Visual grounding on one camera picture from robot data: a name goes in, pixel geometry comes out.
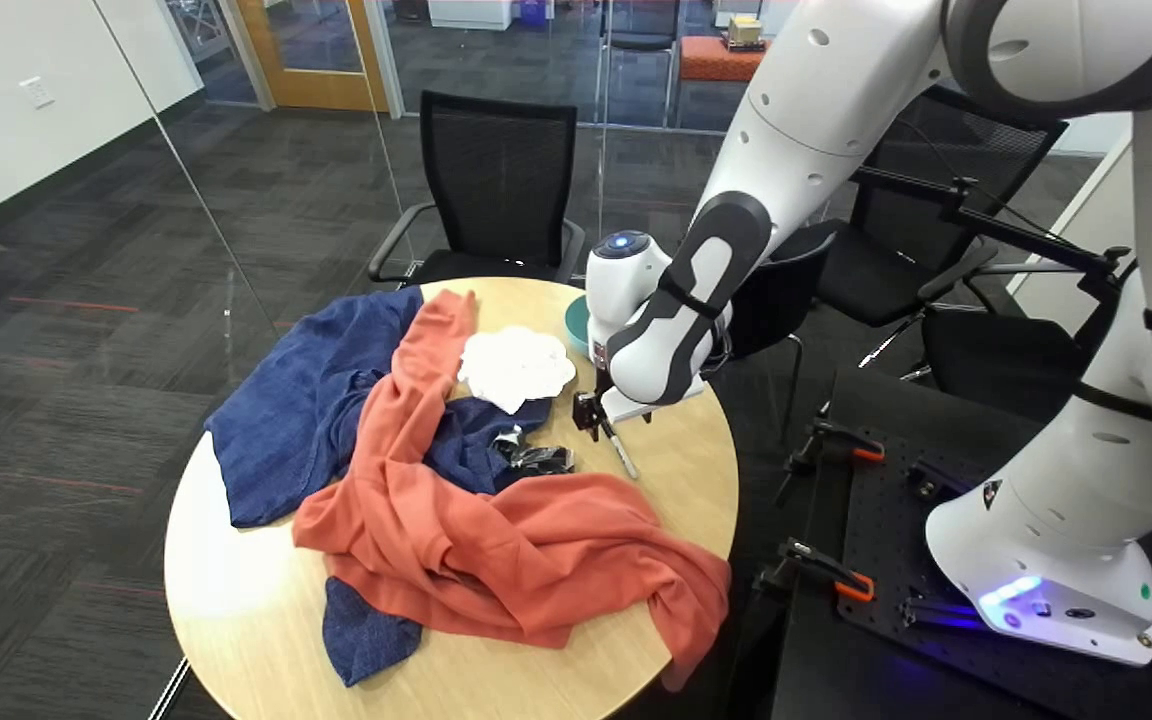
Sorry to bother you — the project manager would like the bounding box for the small object on bench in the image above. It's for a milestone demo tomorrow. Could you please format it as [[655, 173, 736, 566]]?
[[720, 13, 768, 53]]

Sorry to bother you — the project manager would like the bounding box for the black and white marker pen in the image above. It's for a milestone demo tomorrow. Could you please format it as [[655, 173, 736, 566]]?
[[606, 420, 644, 484]]

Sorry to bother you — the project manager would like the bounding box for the dark background chair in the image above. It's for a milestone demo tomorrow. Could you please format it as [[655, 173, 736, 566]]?
[[596, 0, 689, 133]]

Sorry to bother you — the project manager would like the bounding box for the orange upholstered bench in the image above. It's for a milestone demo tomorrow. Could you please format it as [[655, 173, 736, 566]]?
[[678, 33, 768, 92]]

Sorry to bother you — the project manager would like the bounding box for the black clamp orange handle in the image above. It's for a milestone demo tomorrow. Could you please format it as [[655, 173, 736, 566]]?
[[749, 534, 879, 612], [780, 416, 891, 486]]

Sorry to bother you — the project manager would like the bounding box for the white cabinet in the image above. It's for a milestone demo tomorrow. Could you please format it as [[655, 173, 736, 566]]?
[[426, 0, 517, 34]]

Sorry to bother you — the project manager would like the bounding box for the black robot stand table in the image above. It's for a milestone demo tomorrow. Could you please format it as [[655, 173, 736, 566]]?
[[720, 354, 1152, 720]]

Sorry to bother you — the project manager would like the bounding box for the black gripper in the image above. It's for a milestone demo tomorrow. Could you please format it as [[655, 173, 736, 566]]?
[[568, 354, 618, 443]]

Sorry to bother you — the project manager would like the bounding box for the navy blue cloth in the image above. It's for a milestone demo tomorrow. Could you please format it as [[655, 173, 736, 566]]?
[[205, 283, 560, 690]]

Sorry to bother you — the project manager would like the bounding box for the small black metal object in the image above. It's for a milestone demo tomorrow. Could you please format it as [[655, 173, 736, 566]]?
[[491, 420, 578, 479]]

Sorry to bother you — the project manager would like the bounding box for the orange cloth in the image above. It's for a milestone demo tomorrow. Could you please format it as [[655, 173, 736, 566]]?
[[287, 289, 736, 694]]

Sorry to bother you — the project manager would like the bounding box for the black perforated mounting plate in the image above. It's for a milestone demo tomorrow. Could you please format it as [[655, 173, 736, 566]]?
[[837, 443, 1152, 720]]

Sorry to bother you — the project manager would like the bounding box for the black chair seat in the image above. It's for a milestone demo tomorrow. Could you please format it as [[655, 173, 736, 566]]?
[[920, 304, 1112, 423]]

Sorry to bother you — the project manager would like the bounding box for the wooden framed glass door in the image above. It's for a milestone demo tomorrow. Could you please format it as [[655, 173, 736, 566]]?
[[229, 0, 407, 116]]

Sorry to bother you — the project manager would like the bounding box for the black mesh office chair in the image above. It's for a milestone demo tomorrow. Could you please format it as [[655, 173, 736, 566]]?
[[812, 83, 1074, 330], [364, 87, 588, 289]]

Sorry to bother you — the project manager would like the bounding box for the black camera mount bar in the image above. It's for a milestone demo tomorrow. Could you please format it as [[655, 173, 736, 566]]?
[[854, 164, 1133, 291]]

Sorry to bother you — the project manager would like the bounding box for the white cloth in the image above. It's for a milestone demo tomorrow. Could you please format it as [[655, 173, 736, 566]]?
[[451, 322, 580, 416]]

